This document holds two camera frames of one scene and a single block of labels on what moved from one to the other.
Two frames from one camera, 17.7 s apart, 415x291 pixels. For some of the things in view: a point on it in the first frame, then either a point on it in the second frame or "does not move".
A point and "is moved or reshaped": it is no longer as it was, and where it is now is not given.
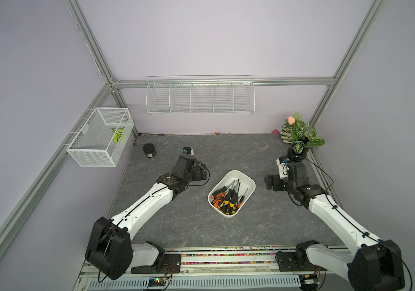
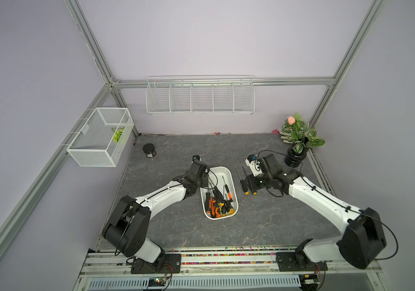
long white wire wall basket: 200,95 does not move
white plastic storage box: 246,182 is moved or reshaped
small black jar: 148,148 does not move
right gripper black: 276,180 -> 252,179
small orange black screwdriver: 241,199 -> 230,195
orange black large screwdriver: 222,191 -> 207,205
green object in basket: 118,133 does not move
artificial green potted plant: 304,137 does not move
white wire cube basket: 100,141 does not move
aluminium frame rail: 224,82 does not move
